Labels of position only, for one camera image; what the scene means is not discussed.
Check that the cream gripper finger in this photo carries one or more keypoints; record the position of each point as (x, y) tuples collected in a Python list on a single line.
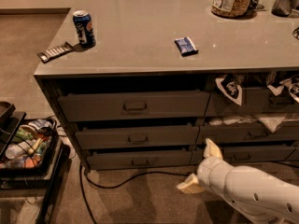
[(212, 150), (191, 185)]

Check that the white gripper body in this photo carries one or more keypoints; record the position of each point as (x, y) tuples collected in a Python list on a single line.
[(210, 171)]

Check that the grey drawer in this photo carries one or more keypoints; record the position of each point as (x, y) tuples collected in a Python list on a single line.
[(156, 136), (247, 133), (134, 105), (254, 101), (141, 159), (260, 153)]

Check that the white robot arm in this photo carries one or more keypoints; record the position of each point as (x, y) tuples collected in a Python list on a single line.
[(257, 195)]

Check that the grey drawer cabinet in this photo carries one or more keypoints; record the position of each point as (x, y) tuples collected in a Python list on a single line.
[(135, 51)]

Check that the white plastic bag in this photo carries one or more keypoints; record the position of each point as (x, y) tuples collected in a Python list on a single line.
[(271, 121)]

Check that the black and white chip bag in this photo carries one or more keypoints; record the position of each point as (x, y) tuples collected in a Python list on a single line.
[(230, 88)]

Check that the blue snack packet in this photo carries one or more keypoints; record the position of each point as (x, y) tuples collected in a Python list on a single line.
[(186, 46)]

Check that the large jar of nuts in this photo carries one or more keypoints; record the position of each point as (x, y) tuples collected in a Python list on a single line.
[(229, 8)]

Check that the black bin of snacks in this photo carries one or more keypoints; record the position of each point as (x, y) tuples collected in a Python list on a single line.
[(31, 148)]

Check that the metal pitcher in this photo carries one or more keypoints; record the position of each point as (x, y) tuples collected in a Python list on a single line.
[(284, 8)]

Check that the blue pepsi can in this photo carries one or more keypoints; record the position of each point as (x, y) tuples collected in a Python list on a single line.
[(84, 27)]

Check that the dark snack bar wrapper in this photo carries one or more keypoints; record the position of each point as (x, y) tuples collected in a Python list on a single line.
[(55, 52)]

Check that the black tray stack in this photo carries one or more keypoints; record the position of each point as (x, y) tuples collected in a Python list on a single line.
[(10, 120)]

